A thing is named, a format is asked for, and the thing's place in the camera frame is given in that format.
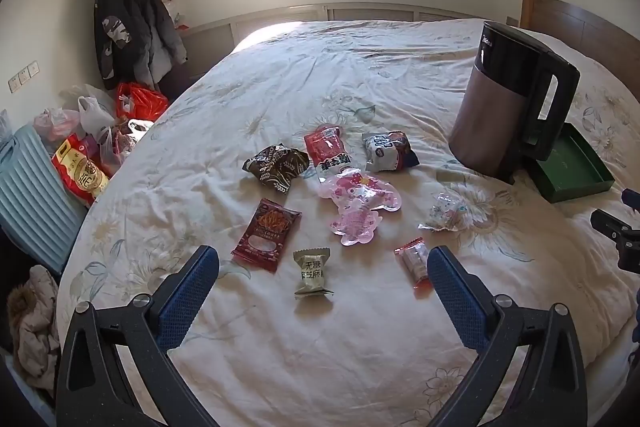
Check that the white plastic bag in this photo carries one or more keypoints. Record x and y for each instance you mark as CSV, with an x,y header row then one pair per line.
x,y
95,117

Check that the grey padded jacket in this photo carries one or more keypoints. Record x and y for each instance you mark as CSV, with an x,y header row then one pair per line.
x,y
155,42

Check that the green tray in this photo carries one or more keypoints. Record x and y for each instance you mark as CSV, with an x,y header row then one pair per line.
x,y
570,167

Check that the dark red chips packet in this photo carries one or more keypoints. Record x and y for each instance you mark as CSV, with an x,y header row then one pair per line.
x,y
265,234

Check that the beige fur-trimmed coat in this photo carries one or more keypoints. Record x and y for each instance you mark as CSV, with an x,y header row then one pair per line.
x,y
35,327

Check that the red plastic bag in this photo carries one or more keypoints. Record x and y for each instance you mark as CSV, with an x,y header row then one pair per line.
x,y
145,102

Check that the dark camouflage jacket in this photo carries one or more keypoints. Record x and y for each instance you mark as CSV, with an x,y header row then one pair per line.
x,y
112,32

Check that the beige candy packet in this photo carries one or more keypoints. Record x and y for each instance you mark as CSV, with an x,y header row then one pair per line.
x,y
311,274

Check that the white and blue cookie packet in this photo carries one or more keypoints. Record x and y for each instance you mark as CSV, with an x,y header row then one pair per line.
x,y
385,152

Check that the red and white snack packet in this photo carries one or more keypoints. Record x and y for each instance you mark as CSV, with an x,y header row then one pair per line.
x,y
325,147

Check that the light blue ribbed suitcase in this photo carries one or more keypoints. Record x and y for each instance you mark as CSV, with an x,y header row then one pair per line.
x,y
35,202

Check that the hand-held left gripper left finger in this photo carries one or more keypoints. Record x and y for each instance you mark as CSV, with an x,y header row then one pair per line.
x,y
192,287

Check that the dark purple bag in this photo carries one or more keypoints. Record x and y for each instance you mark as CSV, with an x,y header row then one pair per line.
x,y
175,82

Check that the clear plastic bag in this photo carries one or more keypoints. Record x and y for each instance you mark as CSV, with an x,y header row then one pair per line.
x,y
111,152

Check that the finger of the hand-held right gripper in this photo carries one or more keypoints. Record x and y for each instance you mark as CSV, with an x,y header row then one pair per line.
x,y
620,229
632,197

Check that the brown and black electric kettle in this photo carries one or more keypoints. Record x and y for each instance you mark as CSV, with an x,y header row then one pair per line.
x,y
492,117

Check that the pink cartoon snack packet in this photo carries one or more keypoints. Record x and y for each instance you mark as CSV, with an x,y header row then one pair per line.
x,y
357,207

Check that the pink plastic bag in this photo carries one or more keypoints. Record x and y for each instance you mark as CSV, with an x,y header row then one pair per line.
x,y
57,124

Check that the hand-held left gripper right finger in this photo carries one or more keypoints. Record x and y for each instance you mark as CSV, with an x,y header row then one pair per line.
x,y
452,292

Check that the small pink candy packet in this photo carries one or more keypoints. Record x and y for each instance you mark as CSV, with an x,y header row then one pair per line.
x,y
412,259

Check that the clear bag with dark contents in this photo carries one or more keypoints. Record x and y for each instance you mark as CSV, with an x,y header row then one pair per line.
x,y
140,130

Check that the small clear cartoon packet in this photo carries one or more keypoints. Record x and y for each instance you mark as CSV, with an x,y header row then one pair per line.
x,y
445,212

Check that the red and yellow rice bag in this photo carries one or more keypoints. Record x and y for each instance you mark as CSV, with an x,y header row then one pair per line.
x,y
80,169

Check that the brown wheat-print snack packet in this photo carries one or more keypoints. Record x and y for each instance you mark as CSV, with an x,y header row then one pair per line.
x,y
275,167

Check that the floral quilt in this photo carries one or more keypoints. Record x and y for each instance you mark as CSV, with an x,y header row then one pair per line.
x,y
320,357

